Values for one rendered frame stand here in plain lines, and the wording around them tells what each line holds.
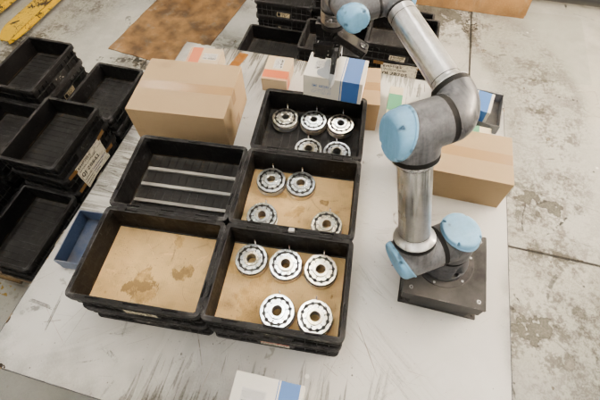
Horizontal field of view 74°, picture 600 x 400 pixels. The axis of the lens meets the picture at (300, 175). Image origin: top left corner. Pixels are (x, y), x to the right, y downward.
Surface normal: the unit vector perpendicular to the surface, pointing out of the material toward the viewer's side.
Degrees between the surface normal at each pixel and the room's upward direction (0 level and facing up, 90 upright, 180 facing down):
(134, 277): 0
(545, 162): 0
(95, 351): 0
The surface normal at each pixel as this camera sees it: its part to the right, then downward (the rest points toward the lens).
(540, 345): -0.01, -0.56
